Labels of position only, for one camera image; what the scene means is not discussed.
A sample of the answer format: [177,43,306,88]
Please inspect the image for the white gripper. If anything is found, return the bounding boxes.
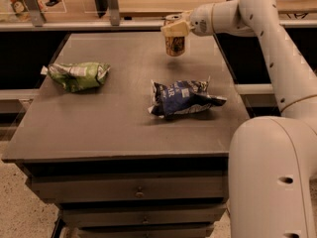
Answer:
[160,4,214,38]

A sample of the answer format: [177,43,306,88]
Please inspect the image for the orange soda can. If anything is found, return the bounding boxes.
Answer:
[164,15,185,57]

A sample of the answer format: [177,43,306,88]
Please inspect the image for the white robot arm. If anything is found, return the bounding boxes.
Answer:
[161,0,317,238]

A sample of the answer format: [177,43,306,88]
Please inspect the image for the blue chip bag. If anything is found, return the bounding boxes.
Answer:
[149,80,227,118]

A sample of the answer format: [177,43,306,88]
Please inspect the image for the green chip bag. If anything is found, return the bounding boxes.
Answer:
[41,61,111,93]

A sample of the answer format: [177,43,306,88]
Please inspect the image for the small black object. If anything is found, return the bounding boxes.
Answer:
[46,0,61,7]

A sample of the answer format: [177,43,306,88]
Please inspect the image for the grey drawer cabinet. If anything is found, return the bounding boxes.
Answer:
[1,30,252,238]

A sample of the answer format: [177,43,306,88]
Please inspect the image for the orange snack package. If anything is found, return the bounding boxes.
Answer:
[0,0,46,23]

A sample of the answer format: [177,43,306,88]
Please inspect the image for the top drawer with knob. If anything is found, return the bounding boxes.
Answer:
[29,172,228,203]

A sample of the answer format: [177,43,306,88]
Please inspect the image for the drawer with knob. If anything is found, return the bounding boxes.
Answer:
[61,204,226,228]
[29,172,228,203]

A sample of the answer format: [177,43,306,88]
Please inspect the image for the middle drawer with knob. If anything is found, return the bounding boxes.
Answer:
[61,204,226,228]

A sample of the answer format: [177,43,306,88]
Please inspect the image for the bottom drawer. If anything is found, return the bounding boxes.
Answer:
[77,224,214,238]

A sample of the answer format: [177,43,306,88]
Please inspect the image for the grey metal bracket middle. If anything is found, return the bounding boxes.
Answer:
[107,0,120,26]

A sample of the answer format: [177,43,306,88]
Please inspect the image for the grey metal bracket left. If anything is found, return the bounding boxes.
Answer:
[24,0,46,27]

